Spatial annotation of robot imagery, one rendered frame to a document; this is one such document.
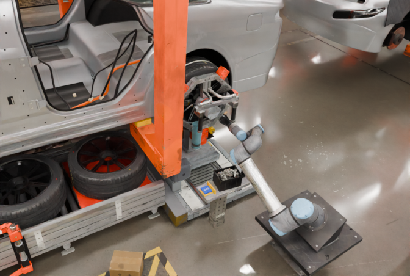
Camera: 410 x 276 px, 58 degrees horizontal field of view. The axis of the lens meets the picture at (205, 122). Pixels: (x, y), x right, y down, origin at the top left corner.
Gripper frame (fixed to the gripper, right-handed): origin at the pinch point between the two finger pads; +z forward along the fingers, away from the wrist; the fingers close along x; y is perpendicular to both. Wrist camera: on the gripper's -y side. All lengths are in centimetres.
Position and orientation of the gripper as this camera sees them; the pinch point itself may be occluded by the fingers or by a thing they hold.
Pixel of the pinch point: (218, 115)
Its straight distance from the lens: 353.4
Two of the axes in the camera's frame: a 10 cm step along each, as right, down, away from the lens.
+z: -5.3, -5.2, 6.7
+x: 6.5, -7.6, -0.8
